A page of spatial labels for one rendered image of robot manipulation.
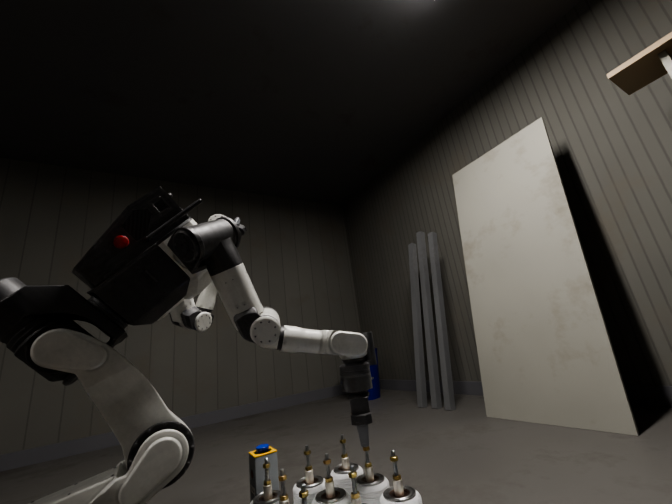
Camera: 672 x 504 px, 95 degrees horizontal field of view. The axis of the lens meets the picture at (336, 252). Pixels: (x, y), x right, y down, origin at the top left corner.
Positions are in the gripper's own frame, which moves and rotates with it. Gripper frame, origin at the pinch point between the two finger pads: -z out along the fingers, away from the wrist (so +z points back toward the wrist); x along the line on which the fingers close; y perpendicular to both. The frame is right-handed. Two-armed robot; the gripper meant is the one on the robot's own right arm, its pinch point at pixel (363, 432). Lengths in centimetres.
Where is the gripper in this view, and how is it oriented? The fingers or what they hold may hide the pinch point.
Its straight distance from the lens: 97.9
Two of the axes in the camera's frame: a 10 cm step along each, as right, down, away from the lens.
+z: -1.2, -9.5, 3.0
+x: -0.5, -2.9, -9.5
